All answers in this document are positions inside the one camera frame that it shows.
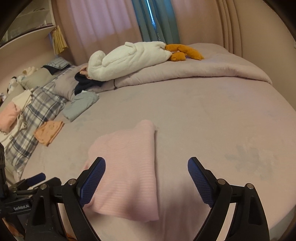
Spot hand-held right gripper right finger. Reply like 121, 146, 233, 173
187, 156, 271, 241

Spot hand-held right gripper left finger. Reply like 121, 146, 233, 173
24, 156, 107, 241

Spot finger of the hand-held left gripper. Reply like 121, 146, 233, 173
9, 172, 46, 192

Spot pink striped long-sleeve shirt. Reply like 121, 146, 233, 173
82, 119, 160, 222

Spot folded pink and cream clothes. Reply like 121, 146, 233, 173
0, 113, 26, 144

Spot folded orange garment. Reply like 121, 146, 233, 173
34, 120, 65, 147

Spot bed with mauve sheet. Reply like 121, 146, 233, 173
0, 43, 296, 241

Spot plaid pillow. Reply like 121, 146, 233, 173
3, 80, 77, 174

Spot folded grey-blue garment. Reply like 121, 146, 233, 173
62, 91, 100, 122

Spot folded cream garment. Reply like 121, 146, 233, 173
11, 89, 33, 108

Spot navy blue garment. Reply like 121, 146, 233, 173
74, 71, 103, 95

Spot grey pillow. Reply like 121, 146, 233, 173
53, 67, 81, 101

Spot beige pillow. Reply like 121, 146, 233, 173
20, 67, 57, 90

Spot black garment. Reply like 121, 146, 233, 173
42, 65, 70, 75

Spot grey quilt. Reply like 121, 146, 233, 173
97, 43, 273, 93

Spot striped blue-grey garment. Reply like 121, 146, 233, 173
47, 57, 71, 70

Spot white goose plush toy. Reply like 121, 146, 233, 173
88, 41, 204, 81

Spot yellow tasselled hanging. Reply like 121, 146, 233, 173
51, 25, 69, 55

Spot pink sheer curtain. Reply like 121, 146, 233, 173
57, 0, 144, 65

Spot teal curtain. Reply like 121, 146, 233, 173
131, 0, 181, 45

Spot white wall shelf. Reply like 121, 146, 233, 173
0, 0, 57, 50

